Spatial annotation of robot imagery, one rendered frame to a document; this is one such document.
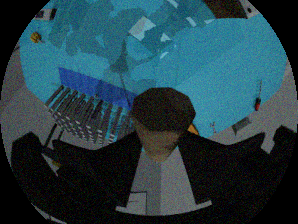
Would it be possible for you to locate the orange rectangular bar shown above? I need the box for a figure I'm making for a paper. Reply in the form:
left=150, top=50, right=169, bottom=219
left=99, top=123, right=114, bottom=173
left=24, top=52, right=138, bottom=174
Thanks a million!
left=188, top=123, right=200, bottom=135

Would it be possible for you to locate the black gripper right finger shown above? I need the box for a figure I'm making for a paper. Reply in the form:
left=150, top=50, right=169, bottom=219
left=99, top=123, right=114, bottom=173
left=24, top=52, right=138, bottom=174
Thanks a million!
left=178, top=131, right=266, bottom=205

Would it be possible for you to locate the blue taped strip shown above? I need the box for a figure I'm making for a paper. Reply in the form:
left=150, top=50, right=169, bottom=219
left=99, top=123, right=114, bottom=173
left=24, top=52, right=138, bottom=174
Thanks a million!
left=59, top=67, right=137, bottom=111

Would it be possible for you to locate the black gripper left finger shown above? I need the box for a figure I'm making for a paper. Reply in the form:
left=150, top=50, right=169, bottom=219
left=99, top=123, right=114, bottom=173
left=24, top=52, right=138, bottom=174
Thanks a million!
left=52, top=129, right=142, bottom=208

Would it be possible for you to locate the red and black screwdriver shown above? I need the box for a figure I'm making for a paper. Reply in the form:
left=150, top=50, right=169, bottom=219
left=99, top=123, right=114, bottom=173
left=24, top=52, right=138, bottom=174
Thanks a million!
left=254, top=87, right=262, bottom=111

